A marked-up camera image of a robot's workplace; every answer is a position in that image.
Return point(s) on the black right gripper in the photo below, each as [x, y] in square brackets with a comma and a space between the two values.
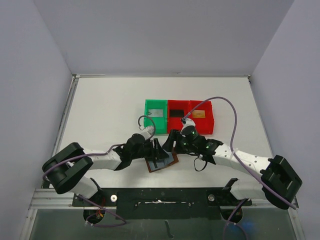
[175, 143]

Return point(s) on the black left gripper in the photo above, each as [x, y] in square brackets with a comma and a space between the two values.
[153, 149]

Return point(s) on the brown leather card holder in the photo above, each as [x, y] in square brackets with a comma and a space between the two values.
[175, 157]

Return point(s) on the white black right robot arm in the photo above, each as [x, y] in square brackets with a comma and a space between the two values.
[277, 181]

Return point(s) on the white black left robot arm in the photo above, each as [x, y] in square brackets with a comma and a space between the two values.
[66, 170]

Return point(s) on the black card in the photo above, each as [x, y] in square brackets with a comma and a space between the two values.
[176, 113]

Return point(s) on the silver VIP card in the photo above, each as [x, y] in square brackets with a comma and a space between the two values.
[155, 113]

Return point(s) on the gold VIP card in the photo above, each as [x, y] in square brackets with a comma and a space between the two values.
[199, 114]

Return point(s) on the red plastic bin middle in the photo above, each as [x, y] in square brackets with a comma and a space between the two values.
[174, 123]

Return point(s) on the red plastic bin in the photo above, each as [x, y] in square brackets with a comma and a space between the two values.
[174, 123]
[205, 126]

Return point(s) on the green plastic bin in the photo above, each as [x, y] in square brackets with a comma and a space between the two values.
[160, 122]

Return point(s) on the red plastic bin right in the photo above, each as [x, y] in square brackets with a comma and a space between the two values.
[205, 126]

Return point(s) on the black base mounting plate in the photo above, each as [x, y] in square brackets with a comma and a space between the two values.
[170, 211]

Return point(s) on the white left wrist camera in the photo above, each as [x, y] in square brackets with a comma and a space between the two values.
[147, 132]

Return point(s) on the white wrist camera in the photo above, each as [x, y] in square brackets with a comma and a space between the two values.
[147, 132]
[186, 122]

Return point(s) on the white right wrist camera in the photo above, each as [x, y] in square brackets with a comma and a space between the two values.
[186, 122]

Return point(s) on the aluminium left frame rail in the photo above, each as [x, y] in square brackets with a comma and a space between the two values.
[65, 114]

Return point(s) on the aluminium frame rail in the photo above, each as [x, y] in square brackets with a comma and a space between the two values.
[65, 114]
[47, 198]

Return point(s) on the aluminium front frame rail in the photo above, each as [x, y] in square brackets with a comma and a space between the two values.
[47, 198]

